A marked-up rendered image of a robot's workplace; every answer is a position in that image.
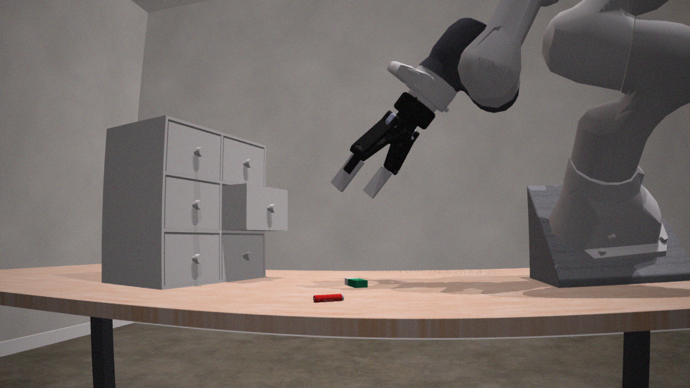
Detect red cylindrical battery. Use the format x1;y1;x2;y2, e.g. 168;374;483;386
313;294;344;302

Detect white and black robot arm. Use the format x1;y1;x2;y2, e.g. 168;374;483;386
387;0;690;262

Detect grey chest of drawers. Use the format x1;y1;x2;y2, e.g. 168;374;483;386
101;115;266;290

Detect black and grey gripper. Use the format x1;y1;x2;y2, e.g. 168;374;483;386
331;92;435;198

